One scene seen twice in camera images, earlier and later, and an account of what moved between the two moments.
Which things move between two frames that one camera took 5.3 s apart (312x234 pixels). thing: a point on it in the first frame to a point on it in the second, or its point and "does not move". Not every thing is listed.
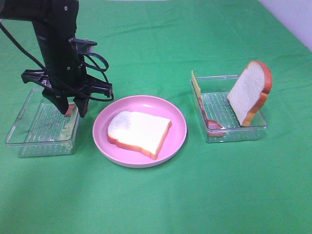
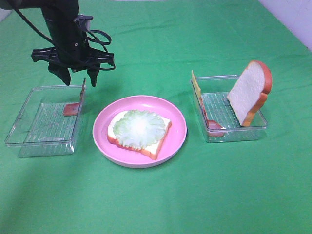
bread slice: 249,93 does not move
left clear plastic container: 42,129 does not move
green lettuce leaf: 66,132 to 137,128
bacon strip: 214,129 does not move
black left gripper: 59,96 to 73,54
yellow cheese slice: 197,87 does not move
